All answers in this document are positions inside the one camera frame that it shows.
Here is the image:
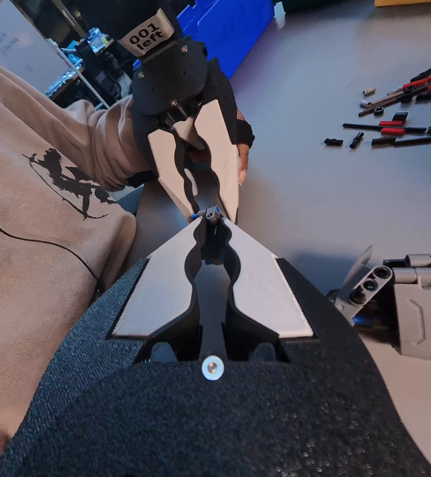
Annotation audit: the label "pile of small building pieces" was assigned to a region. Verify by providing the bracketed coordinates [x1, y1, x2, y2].
[324, 68, 431, 150]

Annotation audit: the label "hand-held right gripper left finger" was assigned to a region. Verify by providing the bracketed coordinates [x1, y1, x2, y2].
[111, 217, 206, 352]

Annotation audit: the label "grey desk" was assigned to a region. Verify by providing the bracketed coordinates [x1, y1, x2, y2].
[126, 0, 431, 477]

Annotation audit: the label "grey eye block unit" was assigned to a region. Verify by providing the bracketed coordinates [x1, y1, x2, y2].
[327, 246, 431, 365]

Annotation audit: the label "thin black microphone cable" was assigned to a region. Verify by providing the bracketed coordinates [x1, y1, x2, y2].
[0, 207, 99, 281]

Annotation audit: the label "person's left hand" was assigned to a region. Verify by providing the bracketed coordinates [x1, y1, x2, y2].
[236, 108, 250, 186]

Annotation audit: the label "black block piece blue pins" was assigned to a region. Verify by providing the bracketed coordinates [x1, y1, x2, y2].
[201, 223, 226, 266]

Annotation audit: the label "person's left forearm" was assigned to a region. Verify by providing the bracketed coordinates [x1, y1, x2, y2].
[65, 96, 157, 191]

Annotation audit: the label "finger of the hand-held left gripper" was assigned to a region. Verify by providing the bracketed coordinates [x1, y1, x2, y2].
[148, 128, 200, 221]
[194, 100, 241, 224]

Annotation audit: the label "blue storage bin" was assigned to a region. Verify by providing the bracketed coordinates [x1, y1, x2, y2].
[176, 0, 276, 80]

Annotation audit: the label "grey connector black axle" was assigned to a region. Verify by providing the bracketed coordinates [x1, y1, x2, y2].
[198, 206, 222, 225]

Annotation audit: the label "white whiteboard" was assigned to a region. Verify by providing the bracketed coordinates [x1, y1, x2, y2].
[0, 0, 109, 109]

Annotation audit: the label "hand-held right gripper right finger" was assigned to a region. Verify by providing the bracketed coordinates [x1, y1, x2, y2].
[221, 218, 314, 353]

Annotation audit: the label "person in beige hoodie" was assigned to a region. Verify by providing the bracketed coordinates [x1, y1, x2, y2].
[0, 56, 138, 476]

